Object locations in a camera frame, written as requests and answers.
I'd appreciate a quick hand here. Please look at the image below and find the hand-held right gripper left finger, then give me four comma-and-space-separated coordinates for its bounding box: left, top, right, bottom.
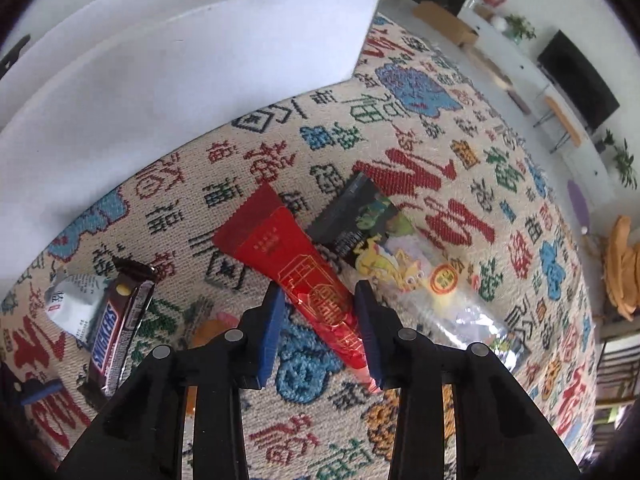
55, 281, 287, 480

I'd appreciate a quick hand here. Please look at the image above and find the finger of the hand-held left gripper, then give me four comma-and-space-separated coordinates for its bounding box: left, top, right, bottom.
19, 379, 65, 407

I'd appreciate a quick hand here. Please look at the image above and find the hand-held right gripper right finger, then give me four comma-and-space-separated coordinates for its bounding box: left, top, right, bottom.
355, 280, 583, 480

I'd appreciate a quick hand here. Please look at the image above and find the red snack packet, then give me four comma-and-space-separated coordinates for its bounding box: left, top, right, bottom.
212, 182, 386, 393

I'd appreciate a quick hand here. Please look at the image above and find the white blue triangular packet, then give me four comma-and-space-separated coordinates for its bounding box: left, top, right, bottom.
44, 267, 118, 348

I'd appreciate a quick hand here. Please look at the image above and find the brown chocolate bar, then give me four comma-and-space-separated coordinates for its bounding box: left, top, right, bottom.
77, 256, 160, 406

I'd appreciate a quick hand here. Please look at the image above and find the dark cartoon snack packet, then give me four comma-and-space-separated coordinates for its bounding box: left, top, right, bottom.
305, 171, 532, 373

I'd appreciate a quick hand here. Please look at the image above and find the white cardboard box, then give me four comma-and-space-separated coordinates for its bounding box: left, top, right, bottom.
0, 0, 383, 281

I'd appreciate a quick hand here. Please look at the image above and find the printed woven blanket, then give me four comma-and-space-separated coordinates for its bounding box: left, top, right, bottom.
0, 7, 601, 480

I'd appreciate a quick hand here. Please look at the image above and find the purple floor mat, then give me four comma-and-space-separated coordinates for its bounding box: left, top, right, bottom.
566, 180, 591, 233

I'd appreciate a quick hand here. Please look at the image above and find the dark wooden chair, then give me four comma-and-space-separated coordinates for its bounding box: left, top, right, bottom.
595, 340, 640, 406

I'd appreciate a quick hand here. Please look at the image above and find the orange lounge chair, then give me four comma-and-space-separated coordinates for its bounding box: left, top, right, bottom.
600, 215, 640, 321

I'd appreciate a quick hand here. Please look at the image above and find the wooden bench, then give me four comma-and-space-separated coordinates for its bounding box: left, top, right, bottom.
532, 96, 586, 153

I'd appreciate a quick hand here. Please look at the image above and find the large leafy potted plant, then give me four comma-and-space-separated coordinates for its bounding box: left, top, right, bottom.
612, 140, 638, 188

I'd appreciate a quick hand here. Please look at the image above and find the brown cardboard box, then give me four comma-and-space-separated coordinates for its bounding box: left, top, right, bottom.
412, 1, 480, 48

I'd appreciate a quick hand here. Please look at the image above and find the flat screen television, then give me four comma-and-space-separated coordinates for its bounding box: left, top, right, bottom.
537, 30, 621, 132

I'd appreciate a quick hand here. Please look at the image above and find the green potted plant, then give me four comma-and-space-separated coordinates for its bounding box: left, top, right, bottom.
502, 14, 536, 43

